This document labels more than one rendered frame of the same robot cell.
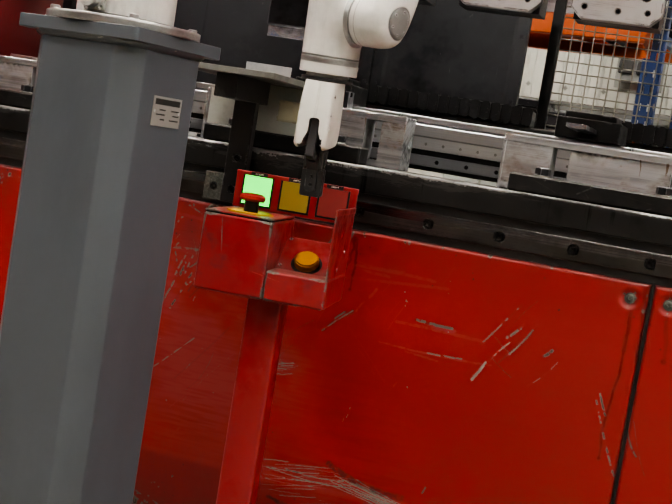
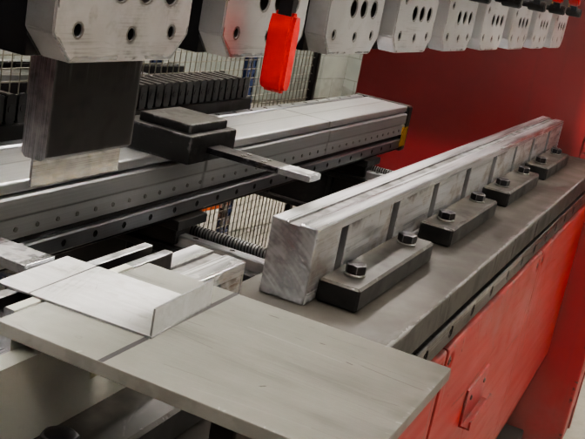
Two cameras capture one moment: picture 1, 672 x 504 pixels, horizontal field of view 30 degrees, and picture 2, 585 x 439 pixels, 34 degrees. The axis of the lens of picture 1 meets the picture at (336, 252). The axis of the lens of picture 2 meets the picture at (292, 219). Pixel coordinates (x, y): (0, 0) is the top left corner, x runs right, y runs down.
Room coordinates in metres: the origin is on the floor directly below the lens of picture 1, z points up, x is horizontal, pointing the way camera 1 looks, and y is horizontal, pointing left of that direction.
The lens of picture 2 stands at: (2.11, 0.79, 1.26)
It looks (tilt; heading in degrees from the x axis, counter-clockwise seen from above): 15 degrees down; 274
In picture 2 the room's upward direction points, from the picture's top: 11 degrees clockwise
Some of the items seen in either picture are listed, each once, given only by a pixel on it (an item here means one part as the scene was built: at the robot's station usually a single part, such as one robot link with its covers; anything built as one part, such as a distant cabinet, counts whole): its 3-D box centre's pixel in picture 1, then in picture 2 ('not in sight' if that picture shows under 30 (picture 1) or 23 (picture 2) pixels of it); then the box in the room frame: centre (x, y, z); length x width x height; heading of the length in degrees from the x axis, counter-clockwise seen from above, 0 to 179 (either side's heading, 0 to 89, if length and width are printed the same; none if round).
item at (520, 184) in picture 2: not in sight; (511, 185); (1.83, -1.18, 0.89); 0.30 x 0.05 x 0.03; 72
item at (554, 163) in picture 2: not in sight; (547, 164); (1.70, -1.56, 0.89); 0.30 x 0.05 x 0.03; 72
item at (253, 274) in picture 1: (278, 236); not in sight; (1.92, 0.09, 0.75); 0.20 x 0.16 x 0.18; 80
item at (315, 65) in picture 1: (329, 67); not in sight; (1.83, 0.05, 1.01); 0.09 x 0.08 x 0.03; 171
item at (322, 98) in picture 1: (322, 109); not in sight; (1.84, 0.05, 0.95); 0.10 x 0.07 x 0.11; 171
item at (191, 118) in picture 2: (587, 125); (227, 145); (2.30, -0.41, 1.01); 0.26 x 0.12 x 0.05; 162
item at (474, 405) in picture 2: not in sight; (479, 395); (1.85, -0.78, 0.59); 0.15 x 0.02 x 0.07; 72
